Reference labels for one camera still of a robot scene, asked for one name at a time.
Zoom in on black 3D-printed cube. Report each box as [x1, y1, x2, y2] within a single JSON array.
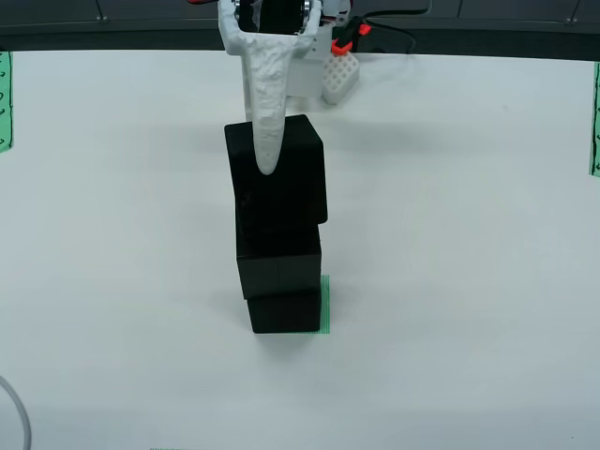
[[245, 289, 325, 336], [235, 223, 325, 301], [223, 113, 330, 235]]

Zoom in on orange and black clamp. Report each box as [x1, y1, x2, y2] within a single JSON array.
[[330, 16, 372, 55]]

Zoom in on dark grey partition panel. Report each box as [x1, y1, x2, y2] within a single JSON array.
[[0, 0, 600, 62]]

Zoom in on green striped square marker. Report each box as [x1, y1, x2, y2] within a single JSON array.
[[255, 274, 332, 337]]

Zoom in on green strip with arrow marks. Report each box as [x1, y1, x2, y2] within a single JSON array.
[[588, 60, 600, 178], [0, 50, 16, 155]]

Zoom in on black camera cable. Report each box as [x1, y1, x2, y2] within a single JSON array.
[[355, 0, 433, 56]]

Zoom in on grey cable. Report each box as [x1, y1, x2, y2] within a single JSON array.
[[0, 374, 33, 450]]

